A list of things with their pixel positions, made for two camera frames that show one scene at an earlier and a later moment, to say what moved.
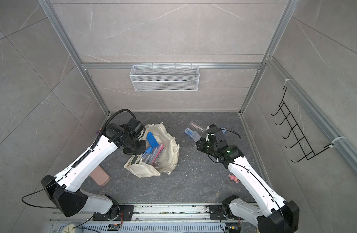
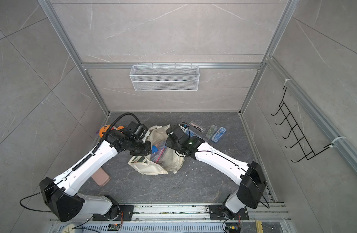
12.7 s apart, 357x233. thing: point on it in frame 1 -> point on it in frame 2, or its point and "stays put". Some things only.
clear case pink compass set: (198, 126) stays put
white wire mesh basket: (164, 78) stays put
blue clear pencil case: (193, 134) stays put
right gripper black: (201, 147) -> (170, 143)
